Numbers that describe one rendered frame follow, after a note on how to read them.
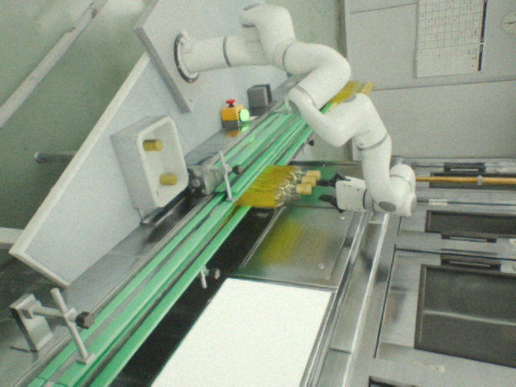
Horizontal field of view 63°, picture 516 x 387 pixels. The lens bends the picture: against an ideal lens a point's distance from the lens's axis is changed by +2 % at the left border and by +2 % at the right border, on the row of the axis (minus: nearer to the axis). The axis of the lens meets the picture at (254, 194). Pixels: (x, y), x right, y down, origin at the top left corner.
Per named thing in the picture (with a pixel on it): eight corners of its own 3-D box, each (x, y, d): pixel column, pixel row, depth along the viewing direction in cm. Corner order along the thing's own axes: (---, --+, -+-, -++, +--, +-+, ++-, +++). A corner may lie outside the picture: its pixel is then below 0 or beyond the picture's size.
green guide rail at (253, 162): (215, 192, 136) (236, 193, 133) (214, 190, 135) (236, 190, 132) (335, 71, 276) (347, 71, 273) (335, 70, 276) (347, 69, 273)
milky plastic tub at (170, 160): (134, 209, 120) (159, 210, 116) (110, 135, 110) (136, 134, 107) (167, 183, 134) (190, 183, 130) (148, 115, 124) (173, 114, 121)
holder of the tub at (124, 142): (139, 223, 123) (160, 226, 119) (109, 135, 111) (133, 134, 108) (170, 196, 136) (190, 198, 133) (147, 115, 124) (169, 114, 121)
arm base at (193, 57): (167, 47, 127) (213, 39, 121) (180, 21, 133) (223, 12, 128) (190, 86, 139) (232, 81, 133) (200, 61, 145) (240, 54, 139)
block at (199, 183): (189, 196, 135) (208, 196, 132) (182, 169, 131) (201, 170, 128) (194, 190, 138) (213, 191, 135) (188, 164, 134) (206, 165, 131)
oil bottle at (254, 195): (226, 205, 144) (283, 208, 135) (223, 190, 142) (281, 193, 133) (233, 197, 149) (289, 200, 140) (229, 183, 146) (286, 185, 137)
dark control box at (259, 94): (249, 107, 188) (266, 106, 185) (246, 89, 185) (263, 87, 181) (256, 101, 195) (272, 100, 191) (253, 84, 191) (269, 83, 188)
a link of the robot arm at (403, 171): (405, 186, 110) (416, 162, 114) (366, 181, 116) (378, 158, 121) (411, 223, 119) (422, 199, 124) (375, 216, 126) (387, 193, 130)
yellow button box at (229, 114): (222, 127, 166) (239, 126, 163) (218, 108, 163) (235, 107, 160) (229, 121, 172) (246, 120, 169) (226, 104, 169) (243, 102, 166)
